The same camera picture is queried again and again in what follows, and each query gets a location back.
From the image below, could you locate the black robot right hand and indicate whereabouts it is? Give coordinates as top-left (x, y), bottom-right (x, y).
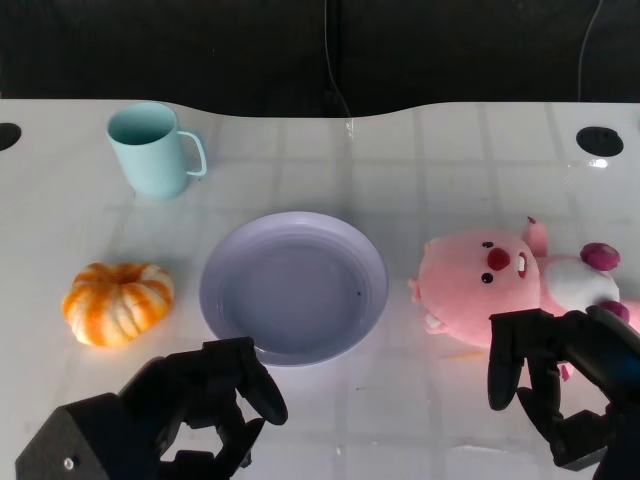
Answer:
top-left (487, 304), bottom-right (640, 472)

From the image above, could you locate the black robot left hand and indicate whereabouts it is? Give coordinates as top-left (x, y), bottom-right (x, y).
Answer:
top-left (119, 336), bottom-right (290, 480)

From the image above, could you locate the pink beaver plush doll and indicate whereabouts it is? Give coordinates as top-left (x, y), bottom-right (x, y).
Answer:
top-left (407, 215), bottom-right (640, 383)

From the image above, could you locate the lavender plastic plate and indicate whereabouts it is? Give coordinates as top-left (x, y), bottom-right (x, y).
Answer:
top-left (199, 211), bottom-right (390, 369)

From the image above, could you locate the orange white striped pumpkin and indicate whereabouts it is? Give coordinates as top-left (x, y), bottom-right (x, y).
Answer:
top-left (61, 261), bottom-right (176, 348)

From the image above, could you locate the black table grommet hole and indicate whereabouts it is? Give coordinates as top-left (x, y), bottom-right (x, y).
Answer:
top-left (0, 122), bottom-right (23, 151)
top-left (575, 125), bottom-right (626, 156)

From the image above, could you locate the light blue plastic mug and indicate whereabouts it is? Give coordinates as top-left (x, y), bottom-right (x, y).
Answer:
top-left (106, 102), bottom-right (208, 202)

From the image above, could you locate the thin hanging cable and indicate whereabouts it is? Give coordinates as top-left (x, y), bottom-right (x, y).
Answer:
top-left (576, 0), bottom-right (609, 103)
top-left (323, 0), bottom-right (352, 119)

